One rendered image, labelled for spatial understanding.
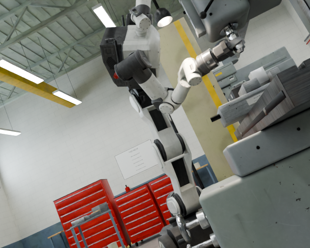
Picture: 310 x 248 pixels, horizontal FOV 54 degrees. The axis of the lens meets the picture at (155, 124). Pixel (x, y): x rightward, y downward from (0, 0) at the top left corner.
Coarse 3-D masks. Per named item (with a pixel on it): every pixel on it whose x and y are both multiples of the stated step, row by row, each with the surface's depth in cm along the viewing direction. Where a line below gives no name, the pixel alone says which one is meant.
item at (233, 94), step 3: (240, 84) 160; (234, 87) 162; (237, 87) 159; (240, 87) 159; (231, 90) 159; (234, 90) 159; (237, 90) 159; (231, 93) 162; (234, 93) 159; (237, 93) 158; (228, 96) 173; (231, 96) 165; (234, 96) 159; (237, 96) 158; (228, 99) 176; (231, 99) 169; (240, 123) 174
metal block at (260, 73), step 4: (260, 68) 121; (252, 72) 121; (256, 72) 121; (260, 72) 121; (264, 72) 121; (248, 76) 126; (252, 76) 121; (256, 76) 121; (260, 76) 121; (264, 76) 120; (260, 80) 120; (264, 80) 120; (268, 80) 121; (260, 84) 121; (264, 84) 125
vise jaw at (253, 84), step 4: (252, 80) 116; (256, 80) 116; (244, 84) 117; (248, 84) 116; (252, 84) 116; (256, 84) 116; (240, 88) 123; (244, 88) 117; (248, 88) 116; (252, 88) 116; (256, 88) 116; (240, 92) 126; (244, 92) 119; (248, 92) 116
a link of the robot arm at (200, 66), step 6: (192, 60) 139; (198, 60) 135; (186, 66) 139; (192, 66) 137; (198, 66) 136; (204, 66) 134; (186, 72) 139; (192, 72) 136; (198, 72) 137; (204, 72) 137; (186, 78) 139; (192, 78) 136; (198, 78) 136; (192, 84) 139
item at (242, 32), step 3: (246, 24) 765; (246, 27) 784; (240, 30) 786; (243, 30) 795; (246, 30) 804; (240, 33) 809; (243, 33) 818; (309, 33) 934; (243, 36) 840; (306, 39) 970; (237, 54) 968; (237, 57) 998
